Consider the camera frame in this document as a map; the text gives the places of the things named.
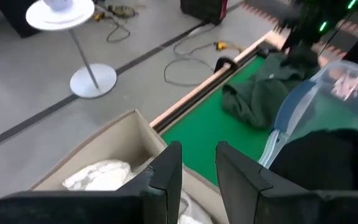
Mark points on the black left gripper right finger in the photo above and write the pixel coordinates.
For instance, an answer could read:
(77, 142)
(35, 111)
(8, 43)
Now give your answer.
(238, 180)

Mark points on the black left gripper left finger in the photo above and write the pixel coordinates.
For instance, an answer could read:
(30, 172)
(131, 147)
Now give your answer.
(166, 174)

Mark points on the dark green garment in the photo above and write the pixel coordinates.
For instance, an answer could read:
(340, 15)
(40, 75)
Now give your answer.
(259, 96)

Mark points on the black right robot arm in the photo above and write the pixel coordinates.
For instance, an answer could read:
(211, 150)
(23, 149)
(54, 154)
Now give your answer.
(309, 12)

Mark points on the clear plastic storage bin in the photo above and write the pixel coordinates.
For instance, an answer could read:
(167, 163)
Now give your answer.
(337, 93)

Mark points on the beige fabric box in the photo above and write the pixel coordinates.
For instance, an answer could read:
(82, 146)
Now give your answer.
(117, 140)

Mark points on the green table mat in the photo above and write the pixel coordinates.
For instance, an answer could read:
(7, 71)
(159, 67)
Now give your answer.
(210, 124)

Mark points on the black garment with white logo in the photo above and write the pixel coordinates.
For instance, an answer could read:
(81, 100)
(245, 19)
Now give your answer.
(322, 161)

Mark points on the red and black tool box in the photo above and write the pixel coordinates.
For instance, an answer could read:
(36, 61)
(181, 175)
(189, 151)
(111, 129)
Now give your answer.
(204, 11)

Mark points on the white round-base floor stand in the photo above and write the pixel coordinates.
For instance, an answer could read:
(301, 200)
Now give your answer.
(92, 81)

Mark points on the black aluminium table frame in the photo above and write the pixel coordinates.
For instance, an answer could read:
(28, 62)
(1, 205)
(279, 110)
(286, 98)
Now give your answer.
(194, 99)

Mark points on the black frame clamp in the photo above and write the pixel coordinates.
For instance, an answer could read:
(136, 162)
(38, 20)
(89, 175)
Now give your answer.
(224, 62)

